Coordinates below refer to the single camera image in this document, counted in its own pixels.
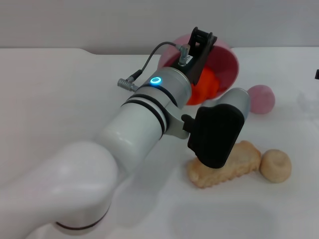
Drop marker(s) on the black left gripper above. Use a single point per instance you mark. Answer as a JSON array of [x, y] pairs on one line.
[[185, 68]]

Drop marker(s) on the pink plastic bowl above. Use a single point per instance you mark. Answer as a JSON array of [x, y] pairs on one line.
[[224, 67]]

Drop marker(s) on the long toy bread loaf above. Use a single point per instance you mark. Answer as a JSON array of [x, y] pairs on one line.
[[239, 164]]

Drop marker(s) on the round beige toy bun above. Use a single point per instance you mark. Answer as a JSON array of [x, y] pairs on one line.
[[275, 166]]

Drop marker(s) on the left wrist camera housing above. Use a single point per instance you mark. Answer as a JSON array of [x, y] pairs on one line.
[[216, 134]]

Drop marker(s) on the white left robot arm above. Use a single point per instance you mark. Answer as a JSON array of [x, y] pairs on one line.
[[99, 154]]

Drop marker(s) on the orange toy fruit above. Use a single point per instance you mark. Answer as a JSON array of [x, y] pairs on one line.
[[207, 87]]

